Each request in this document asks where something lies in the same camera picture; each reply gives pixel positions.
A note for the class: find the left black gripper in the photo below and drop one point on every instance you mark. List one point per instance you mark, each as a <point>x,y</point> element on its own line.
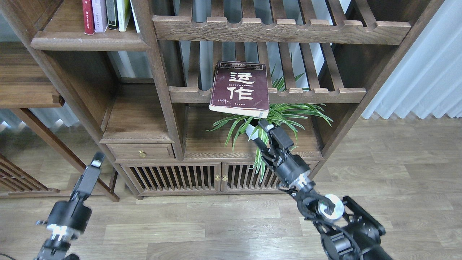
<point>74,214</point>

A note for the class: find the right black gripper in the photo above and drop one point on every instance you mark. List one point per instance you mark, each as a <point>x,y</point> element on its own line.
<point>292,171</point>

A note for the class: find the dark maroon book white characters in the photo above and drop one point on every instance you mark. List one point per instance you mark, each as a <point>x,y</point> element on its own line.
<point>240,88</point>

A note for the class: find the red book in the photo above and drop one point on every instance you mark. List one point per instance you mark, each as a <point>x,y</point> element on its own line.
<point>89,28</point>

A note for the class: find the pale lavender white book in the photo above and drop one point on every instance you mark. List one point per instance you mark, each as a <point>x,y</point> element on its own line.
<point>100,15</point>

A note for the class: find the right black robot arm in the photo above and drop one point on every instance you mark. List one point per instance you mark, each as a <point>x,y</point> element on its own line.
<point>347,231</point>

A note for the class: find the white plant pot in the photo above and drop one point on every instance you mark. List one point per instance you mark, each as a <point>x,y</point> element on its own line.
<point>254,131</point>

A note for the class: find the green spider plant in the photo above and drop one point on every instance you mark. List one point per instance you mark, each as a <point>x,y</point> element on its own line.
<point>279,114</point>

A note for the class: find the brass drawer knob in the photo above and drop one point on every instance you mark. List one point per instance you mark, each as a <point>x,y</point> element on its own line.
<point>142,153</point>

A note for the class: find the dark wooden bookshelf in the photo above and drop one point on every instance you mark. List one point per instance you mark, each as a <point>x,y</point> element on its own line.
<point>150,90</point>

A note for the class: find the wooden side table left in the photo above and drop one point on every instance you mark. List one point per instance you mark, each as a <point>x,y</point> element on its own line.
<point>24,85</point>

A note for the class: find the white pleated curtain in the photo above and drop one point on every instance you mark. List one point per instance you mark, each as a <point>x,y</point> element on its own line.
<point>428,80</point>

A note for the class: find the thin white upright book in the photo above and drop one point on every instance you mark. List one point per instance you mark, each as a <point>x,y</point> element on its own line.
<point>137,28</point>

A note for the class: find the dark green upright book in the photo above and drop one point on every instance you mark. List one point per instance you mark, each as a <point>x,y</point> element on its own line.
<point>112,14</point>

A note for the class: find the white green upright book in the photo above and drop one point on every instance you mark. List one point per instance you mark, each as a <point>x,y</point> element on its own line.
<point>124,13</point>

